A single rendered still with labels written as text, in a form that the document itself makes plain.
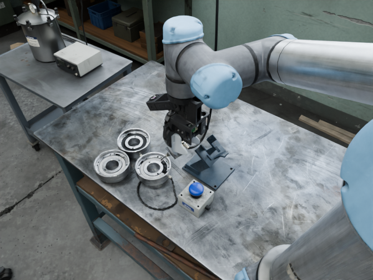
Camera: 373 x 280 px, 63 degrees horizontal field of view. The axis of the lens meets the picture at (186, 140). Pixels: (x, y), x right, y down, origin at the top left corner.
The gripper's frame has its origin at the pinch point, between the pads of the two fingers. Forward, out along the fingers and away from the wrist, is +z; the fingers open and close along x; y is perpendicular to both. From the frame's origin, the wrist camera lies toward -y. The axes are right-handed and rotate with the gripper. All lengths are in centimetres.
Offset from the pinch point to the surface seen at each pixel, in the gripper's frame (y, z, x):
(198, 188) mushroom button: 10.1, 5.7, -3.5
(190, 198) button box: 9.1, 8.6, -5.9
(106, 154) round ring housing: -21.4, 10.1, -9.2
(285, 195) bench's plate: 27.8, 13.2, 14.2
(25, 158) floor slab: -128, 93, -8
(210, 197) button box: 12.9, 9.1, -2.1
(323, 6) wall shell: -17, 17, 157
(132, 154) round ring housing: -15.1, 10.1, -4.0
